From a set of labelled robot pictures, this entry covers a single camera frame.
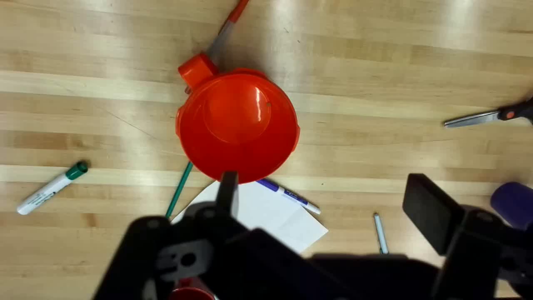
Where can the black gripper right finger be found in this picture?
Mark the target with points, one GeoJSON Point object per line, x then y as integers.
{"type": "Point", "coordinates": [430, 213]}

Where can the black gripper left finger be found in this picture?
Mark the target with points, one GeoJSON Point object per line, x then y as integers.
{"type": "Point", "coordinates": [227, 193]}

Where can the white marker green cap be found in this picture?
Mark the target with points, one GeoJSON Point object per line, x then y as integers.
{"type": "Point", "coordinates": [47, 191]}

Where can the blue plastic cup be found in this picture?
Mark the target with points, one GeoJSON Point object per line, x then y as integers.
{"type": "Point", "coordinates": [517, 201]}

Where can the orange and grey marker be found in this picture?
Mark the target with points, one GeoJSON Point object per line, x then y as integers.
{"type": "Point", "coordinates": [225, 33]}

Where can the white paper sheets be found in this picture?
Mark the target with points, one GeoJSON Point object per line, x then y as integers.
{"type": "Point", "coordinates": [272, 213]}

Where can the thin green pen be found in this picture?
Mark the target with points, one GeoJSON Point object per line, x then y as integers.
{"type": "Point", "coordinates": [179, 191]}

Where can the blue and white pen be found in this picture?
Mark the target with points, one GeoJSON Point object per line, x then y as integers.
{"type": "Point", "coordinates": [284, 191]}

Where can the red bowl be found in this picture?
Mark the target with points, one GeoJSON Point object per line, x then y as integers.
{"type": "Point", "coordinates": [239, 126]}

